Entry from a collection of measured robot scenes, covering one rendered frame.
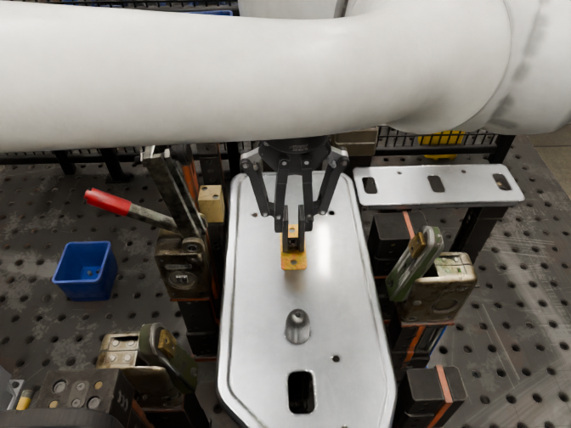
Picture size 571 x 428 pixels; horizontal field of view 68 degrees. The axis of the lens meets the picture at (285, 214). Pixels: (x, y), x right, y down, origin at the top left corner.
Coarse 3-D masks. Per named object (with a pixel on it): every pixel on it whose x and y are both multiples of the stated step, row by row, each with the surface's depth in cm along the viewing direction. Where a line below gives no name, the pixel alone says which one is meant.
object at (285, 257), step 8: (288, 224) 66; (296, 224) 66; (288, 232) 65; (296, 232) 65; (280, 240) 63; (288, 240) 62; (296, 240) 62; (304, 240) 63; (280, 248) 62; (288, 248) 62; (296, 248) 62; (304, 248) 62; (280, 256) 61; (288, 256) 61; (296, 256) 61; (304, 256) 61; (280, 264) 60; (288, 264) 60; (296, 264) 60; (304, 264) 60
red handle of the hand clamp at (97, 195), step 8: (88, 192) 53; (96, 192) 53; (104, 192) 54; (88, 200) 53; (96, 200) 53; (104, 200) 54; (112, 200) 54; (120, 200) 55; (128, 200) 56; (104, 208) 54; (112, 208) 54; (120, 208) 54; (128, 208) 55; (136, 208) 56; (144, 208) 57; (128, 216) 56; (136, 216) 56; (144, 216) 56; (152, 216) 57; (160, 216) 57; (152, 224) 57; (160, 224) 57; (168, 224) 57; (176, 232) 58; (200, 232) 60
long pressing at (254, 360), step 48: (240, 192) 74; (288, 192) 74; (336, 192) 74; (240, 240) 67; (336, 240) 67; (240, 288) 61; (288, 288) 61; (336, 288) 61; (240, 336) 56; (336, 336) 56; (384, 336) 56; (240, 384) 52; (336, 384) 52; (384, 384) 52
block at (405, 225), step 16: (384, 224) 72; (400, 224) 72; (416, 224) 72; (368, 240) 78; (384, 240) 70; (400, 240) 70; (384, 256) 73; (400, 256) 73; (384, 272) 76; (384, 288) 81; (384, 304) 85; (384, 320) 89
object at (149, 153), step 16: (144, 160) 48; (160, 160) 48; (160, 176) 49; (176, 176) 53; (160, 192) 51; (176, 192) 52; (176, 208) 54; (192, 208) 58; (176, 224) 56; (192, 224) 56
